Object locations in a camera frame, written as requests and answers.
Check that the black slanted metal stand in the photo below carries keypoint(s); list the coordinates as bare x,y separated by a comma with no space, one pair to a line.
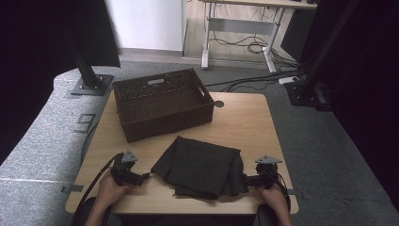
313,72

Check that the white partition panel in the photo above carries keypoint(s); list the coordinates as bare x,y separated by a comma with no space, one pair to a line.
144,25

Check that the black metal stand with baseplate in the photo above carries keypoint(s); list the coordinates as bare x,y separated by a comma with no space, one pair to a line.
89,78

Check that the grey tape strip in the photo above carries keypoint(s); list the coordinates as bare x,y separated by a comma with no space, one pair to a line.
290,191
72,188

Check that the white power strip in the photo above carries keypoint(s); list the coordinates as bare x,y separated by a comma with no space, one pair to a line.
288,80

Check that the brown woven basket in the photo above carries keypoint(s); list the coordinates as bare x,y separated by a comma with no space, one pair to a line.
163,109

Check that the black box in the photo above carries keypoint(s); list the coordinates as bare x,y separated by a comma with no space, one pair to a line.
293,34

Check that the black curtain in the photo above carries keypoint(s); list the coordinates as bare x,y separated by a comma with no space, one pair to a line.
370,78
31,62

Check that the dark cloth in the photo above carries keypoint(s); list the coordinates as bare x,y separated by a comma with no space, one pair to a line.
197,166

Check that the white metal frame desk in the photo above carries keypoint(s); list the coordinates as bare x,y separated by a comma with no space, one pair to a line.
238,25

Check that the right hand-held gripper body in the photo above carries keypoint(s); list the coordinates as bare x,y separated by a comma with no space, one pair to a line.
266,175

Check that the person's right hand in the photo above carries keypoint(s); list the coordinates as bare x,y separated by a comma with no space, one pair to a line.
276,197

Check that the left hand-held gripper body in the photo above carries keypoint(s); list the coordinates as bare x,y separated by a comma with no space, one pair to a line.
124,172

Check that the person's left hand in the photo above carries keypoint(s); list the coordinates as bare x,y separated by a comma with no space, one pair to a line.
109,191

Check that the grey tape square outline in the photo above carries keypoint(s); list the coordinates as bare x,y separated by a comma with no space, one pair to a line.
78,125

